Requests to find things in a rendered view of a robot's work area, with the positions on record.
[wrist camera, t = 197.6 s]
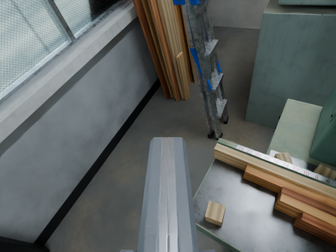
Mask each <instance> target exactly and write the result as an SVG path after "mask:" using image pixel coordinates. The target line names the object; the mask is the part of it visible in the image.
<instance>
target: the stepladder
mask: <svg viewBox="0 0 336 252"><path fill-rule="evenodd" d="M210 1H211V0H173V4H174V5H182V6H183V11H184V16H185V21H186V26H187V31H188V36H189V41H190V46H191V48H190V52H191V54H192V56H193V60H194V65H195V70H196V75H197V80H198V85H199V90H200V95H201V100H202V105H203V110H204V114H205V119H206V124H207V129H208V135H207V137H208V138H209V139H211V138H212V136H213V135H214V133H215V135H216V140H217V141H218V140H219V138H222V136H223V133H222V130H221V125H220V118H221V117H222V115H223V120H224V121H223V122H224V124H228V120H229V116H228V114H227V108H226V105H227V103H228V100H227V99H225V96H224V90H223V84H222V79H223V77H224V74H223V73H221V68H220V65H219V60H218V54H217V45H218V44H219V40H218V39H215V36H214V30H213V24H212V18H211V12H210V6H209V2H210ZM211 58H212V61H211ZM212 63H213V68H214V72H213V68H212ZM217 90H218V94H219V98H217V95H216V92H217ZM208 104H209V106H208ZM209 109H210V112H209ZM211 117H212V122H213V126H214V130H213V129H212V123H211Z"/></svg>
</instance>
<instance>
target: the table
mask: <svg viewBox="0 0 336 252"><path fill-rule="evenodd" d="M244 173H245V170H242V169H240V168H238V167H235V166H233V165H230V164H228V163H226V162H223V161H221V160H219V159H216V158H214V159H213V161H212V163H211V165H210V167H209V169H208V171H207V173H206V174H205V176H204V178H203V180H202V182H201V184H200V186H199V188H198V189H197V191H196V193H195V195H194V197H193V207H194V216H195V224H196V229H197V230H198V231H200V232H202V233H203V234H205V235H206V236H208V237H210V238H211V239H213V240H214V241H216V242H218V243H219V244H221V245H222V246H224V247H226V248H227V249H229V250H230V251H232V252H336V246H334V245H332V244H330V243H328V242H326V241H324V240H322V239H320V238H318V237H316V236H314V235H312V234H310V233H308V232H306V231H304V230H302V229H300V228H298V227H296V226H294V223H295V218H294V217H292V216H290V215H288V214H286V213H283V212H281V211H279V210H277V209H275V208H274V207H275V204H276V199H277V196H278V193H276V192H274V191H272V190H269V189H267V188H265V187H263V186H260V185H258V184H256V183H254V182H251V181H249V180H247V179H245V178H243V177H244ZM209 201H212V202H215V203H218V204H221V205H224V206H225V213H224V217H223V222H222V226H219V225H216V224H214V223H211V222H208V221H206V219H205V215H206V211H207V207H208V204H209Z"/></svg>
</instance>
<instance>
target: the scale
mask: <svg viewBox="0 0 336 252"><path fill-rule="evenodd" d="M236 149H238V150H241V151H244V152H246V153H249V154H251V155H254V156H257V157H259V158H262V159H264V160H267V161H270V162H272V163H275V164H278V165H280V166H283V167H285V168H288V169H291V170H293V171H296V172H298V173H301V174H304V175H306V176H309V177H312V178H314V179H317V180H319V181H322V182H325V183H327V184H330V185H332V186H335V187H336V180H334V179H331V178H328V177H325V176H323V175H320V174H317V173H315V172H312V171H309V170H307V169H304V168H301V167H299V166H296V165H293V164H290V163H288V162H285V161H282V160H280V159H277V158H274V157H272V156H269V155H266V154H263V153H261V152H258V151H255V150H253V149H250V148H247V147H245V146H242V145H239V144H238V146H237V148H236Z"/></svg>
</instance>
